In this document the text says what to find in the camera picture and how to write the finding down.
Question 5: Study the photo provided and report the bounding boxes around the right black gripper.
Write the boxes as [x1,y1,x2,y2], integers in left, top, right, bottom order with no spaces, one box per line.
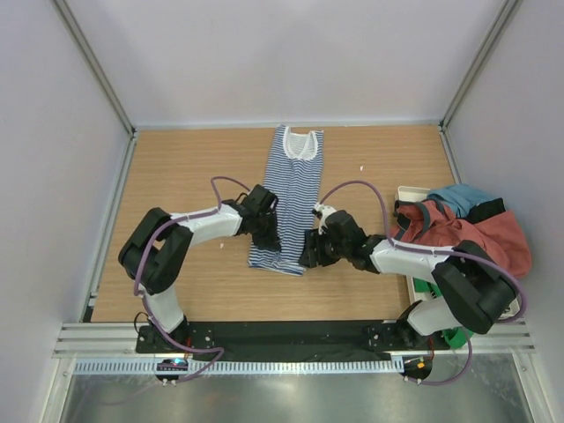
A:
[298,227,350,268]

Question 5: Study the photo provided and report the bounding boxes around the blue white striped tank top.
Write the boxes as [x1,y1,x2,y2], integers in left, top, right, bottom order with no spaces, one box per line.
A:
[248,125,324,276]

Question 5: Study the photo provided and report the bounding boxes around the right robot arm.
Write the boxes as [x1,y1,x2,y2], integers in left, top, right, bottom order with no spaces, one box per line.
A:
[300,204,517,349]

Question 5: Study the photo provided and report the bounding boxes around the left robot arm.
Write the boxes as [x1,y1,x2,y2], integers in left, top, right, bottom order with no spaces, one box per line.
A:
[118,184,281,353]

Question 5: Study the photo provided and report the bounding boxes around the red tank top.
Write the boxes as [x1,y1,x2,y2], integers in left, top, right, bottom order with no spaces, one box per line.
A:
[391,199,532,278]

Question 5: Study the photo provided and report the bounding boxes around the teal tank top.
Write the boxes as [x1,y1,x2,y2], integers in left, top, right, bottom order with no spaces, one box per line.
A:
[427,184,494,218]

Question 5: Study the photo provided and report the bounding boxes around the green tank top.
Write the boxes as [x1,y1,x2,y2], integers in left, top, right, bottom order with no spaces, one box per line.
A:
[412,278,473,349]

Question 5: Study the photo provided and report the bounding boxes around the black tank top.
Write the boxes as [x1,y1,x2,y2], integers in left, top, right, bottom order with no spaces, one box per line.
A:
[464,197,506,224]

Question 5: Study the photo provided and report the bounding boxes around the white plastic tray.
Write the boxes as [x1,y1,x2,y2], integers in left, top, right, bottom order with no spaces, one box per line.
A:
[395,186,520,319]

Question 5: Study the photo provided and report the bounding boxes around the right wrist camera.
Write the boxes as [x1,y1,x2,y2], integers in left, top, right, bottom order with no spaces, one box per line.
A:
[312,203,337,234]

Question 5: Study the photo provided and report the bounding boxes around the slotted cable duct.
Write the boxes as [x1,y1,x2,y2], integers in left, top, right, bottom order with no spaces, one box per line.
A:
[73,356,404,377]

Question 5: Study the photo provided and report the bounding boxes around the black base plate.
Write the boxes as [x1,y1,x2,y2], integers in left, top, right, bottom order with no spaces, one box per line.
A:
[135,320,451,364]

